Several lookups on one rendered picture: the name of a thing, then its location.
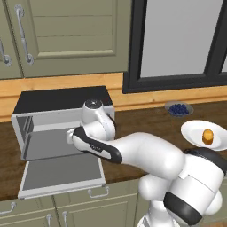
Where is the silver drawer handle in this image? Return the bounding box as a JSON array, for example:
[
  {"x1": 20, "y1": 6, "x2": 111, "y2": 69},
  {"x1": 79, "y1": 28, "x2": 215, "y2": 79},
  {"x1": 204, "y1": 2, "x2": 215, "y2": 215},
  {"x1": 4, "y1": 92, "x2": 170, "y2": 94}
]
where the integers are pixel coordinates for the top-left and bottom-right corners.
[
  {"x1": 87, "y1": 186, "x2": 110, "y2": 199},
  {"x1": 0, "y1": 201, "x2": 18, "y2": 215}
]

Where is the grey bowl of blueberries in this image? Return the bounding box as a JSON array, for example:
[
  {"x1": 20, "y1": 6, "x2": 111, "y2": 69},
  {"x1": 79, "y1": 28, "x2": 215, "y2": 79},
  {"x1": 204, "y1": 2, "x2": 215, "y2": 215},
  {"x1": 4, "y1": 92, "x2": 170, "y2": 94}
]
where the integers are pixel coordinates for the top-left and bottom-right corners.
[{"x1": 164, "y1": 100, "x2": 195, "y2": 118}]

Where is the olive base cupboard door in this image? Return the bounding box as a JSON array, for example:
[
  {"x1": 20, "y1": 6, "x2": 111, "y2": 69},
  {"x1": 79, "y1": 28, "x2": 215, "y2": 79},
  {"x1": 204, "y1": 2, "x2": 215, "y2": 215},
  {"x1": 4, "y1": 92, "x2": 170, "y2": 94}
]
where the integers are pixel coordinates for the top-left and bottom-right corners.
[
  {"x1": 55, "y1": 200, "x2": 140, "y2": 227},
  {"x1": 0, "y1": 215, "x2": 57, "y2": 227}
]

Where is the black framed window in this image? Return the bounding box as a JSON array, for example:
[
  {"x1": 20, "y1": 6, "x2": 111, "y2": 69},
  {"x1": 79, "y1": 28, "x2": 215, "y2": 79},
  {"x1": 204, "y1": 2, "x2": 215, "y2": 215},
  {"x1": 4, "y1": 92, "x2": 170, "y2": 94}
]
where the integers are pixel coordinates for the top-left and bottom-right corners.
[{"x1": 122, "y1": 0, "x2": 227, "y2": 95}]

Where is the toaster oven glass door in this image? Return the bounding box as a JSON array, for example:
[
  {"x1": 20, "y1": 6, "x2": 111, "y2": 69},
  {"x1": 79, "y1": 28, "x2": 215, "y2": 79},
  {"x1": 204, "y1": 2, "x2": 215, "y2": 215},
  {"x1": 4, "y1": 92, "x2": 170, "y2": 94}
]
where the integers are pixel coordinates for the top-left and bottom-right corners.
[{"x1": 17, "y1": 153, "x2": 106, "y2": 200}]

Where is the narrow olive drawer front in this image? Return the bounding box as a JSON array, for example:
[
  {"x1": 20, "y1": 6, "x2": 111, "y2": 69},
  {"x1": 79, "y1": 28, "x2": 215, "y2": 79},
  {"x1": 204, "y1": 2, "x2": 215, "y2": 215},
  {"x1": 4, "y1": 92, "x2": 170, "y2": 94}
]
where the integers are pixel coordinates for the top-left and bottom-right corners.
[{"x1": 0, "y1": 196, "x2": 56, "y2": 221}]

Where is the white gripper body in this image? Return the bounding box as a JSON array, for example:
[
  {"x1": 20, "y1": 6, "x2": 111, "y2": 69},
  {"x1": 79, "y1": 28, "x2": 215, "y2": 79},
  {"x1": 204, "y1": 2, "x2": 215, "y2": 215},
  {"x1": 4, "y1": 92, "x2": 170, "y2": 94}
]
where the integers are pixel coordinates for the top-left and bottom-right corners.
[{"x1": 66, "y1": 129, "x2": 75, "y2": 145}]

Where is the wide olive drawer front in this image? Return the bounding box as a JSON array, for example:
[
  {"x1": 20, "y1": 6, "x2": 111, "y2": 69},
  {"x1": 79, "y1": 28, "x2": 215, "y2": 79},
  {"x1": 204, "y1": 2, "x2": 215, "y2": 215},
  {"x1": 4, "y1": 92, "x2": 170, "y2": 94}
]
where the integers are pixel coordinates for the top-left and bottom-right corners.
[{"x1": 52, "y1": 177, "x2": 142, "y2": 208}]

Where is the silver black toaster oven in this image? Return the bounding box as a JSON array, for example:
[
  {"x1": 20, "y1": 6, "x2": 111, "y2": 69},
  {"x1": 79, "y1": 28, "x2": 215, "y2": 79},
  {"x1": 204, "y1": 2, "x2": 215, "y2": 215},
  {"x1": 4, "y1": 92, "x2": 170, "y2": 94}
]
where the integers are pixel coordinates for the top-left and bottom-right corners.
[{"x1": 11, "y1": 85, "x2": 116, "y2": 162}]

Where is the white plate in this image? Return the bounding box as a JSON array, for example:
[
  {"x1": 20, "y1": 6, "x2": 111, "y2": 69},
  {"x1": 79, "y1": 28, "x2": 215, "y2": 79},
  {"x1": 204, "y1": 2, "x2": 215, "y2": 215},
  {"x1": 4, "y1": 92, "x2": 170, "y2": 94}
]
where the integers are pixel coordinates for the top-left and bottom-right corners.
[{"x1": 180, "y1": 119, "x2": 227, "y2": 152}]

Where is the orange brown food piece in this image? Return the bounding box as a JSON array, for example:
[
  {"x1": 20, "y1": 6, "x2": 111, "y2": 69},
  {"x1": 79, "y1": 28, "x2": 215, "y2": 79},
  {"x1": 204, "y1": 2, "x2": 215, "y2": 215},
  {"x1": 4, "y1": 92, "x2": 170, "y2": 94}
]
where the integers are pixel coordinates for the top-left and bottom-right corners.
[{"x1": 201, "y1": 129, "x2": 215, "y2": 146}]

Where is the narrow olive wall cupboard door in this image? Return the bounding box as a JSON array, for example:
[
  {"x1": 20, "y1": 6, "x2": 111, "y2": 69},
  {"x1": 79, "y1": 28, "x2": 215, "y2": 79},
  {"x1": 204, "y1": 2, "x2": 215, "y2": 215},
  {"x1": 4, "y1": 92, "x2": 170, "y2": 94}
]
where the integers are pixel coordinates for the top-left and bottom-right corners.
[{"x1": 0, "y1": 0, "x2": 25, "y2": 81}]

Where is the silver base cupboard handle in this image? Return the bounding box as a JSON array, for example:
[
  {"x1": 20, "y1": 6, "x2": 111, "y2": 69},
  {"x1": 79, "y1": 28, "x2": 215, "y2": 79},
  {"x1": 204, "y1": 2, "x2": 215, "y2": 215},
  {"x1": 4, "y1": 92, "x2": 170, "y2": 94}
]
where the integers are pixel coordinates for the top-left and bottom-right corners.
[
  {"x1": 45, "y1": 214, "x2": 54, "y2": 227},
  {"x1": 61, "y1": 210, "x2": 70, "y2": 227}
]

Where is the wide olive wall cupboard door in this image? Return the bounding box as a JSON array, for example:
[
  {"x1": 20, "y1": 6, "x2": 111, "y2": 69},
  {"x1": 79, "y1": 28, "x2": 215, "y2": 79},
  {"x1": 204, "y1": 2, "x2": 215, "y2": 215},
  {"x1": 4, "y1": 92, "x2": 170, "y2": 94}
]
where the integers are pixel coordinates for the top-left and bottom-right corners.
[{"x1": 4, "y1": 0, "x2": 133, "y2": 79}]

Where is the long silver cupboard handle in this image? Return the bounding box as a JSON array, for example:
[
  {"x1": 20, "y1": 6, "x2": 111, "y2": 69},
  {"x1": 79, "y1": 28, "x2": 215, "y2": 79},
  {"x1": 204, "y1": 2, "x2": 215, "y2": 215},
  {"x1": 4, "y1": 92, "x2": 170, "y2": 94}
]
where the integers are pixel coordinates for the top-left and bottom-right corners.
[
  {"x1": 14, "y1": 3, "x2": 35, "y2": 66},
  {"x1": 0, "y1": 38, "x2": 13, "y2": 67}
]

